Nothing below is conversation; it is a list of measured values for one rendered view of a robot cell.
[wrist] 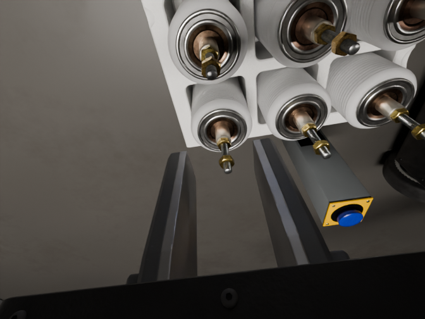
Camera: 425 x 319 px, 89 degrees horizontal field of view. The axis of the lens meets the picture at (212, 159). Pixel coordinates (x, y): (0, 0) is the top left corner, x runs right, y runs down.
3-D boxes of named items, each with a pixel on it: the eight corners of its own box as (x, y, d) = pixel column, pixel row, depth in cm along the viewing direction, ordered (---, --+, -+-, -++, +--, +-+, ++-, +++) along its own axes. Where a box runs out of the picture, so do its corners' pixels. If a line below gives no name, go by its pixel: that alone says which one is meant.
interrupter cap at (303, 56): (288, 73, 28) (290, 75, 28) (266, 14, 24) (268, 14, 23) (350, 38, 26) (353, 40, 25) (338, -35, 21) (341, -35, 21)
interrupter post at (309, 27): (302, 42, 26) (313, 50, 23) (296, 23, 24) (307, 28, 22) (322, 30, 25) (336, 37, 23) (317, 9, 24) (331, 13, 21)
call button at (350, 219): (360, 202, 37) (367, 212, 35) (353, 216, 40) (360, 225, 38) (336, 206, 37) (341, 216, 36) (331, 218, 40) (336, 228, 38)
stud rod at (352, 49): (310, 34, 24) (345, 54, 18) (314, 23, 23) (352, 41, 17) (318, 36, 24) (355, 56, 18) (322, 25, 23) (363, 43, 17)
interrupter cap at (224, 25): (169, 66, 27) (168, 68, 26) (186, -5, 22) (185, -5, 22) (225, 86, 29) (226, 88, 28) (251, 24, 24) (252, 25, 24)
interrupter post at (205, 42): (195, 53, 26) (195, 62, 24) (202, 31, 25) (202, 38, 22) (214, 60, 27) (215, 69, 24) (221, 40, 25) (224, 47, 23)
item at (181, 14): (172, 38, 41) (159, 73, 27) (186, -25, 35) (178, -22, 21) (219, 56, 43) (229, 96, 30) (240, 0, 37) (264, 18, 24)
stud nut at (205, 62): (197, 69, 20) (197, 72, 20) (206, 52, 19) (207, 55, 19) (214, 80, 21) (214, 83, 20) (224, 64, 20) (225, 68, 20)
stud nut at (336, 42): (326, 50, 20) (330, 53, 19) (336, 29, 19) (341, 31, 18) (345, 54, 20) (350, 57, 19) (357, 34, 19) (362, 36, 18)
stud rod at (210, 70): (202, 52, 24) (203, 76, 19) (207, 43, 24) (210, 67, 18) (210, 57, 25) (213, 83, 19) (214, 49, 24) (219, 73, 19)
